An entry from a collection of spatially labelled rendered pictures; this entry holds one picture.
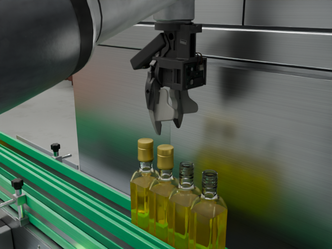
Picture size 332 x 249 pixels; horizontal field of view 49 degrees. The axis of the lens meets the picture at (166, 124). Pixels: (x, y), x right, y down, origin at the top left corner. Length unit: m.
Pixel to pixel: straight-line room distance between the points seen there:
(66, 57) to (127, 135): 0.84
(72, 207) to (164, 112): 0.43
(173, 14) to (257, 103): 0.24
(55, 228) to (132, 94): 0.40
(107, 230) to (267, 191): 0.38
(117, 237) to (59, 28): 0.70
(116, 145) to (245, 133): 0.49
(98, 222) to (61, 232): 0.09
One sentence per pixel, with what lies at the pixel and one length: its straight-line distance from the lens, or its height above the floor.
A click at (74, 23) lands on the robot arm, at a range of 0.24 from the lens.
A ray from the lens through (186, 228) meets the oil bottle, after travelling 0.75.
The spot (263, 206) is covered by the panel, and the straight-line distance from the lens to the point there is 0.80.
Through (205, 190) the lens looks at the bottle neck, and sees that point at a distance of 0.69.
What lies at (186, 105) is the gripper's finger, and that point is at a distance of 0.73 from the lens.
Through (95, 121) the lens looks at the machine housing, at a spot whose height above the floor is 1.09.
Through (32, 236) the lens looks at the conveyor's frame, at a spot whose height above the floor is 0.87.
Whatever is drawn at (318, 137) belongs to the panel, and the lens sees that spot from 0.70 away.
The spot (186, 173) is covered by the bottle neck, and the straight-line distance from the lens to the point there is 0.72.
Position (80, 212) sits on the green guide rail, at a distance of 0.98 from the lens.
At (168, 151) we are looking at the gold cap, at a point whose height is 1.16.
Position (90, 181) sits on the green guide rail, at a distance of 1.08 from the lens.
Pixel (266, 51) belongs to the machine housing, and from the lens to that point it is 0.72.
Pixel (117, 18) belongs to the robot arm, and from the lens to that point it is 0.30.
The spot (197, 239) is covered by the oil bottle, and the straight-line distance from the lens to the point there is 0.74.
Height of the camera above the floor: 1.44
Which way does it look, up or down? 18 degrees down
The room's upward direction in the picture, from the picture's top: straight up
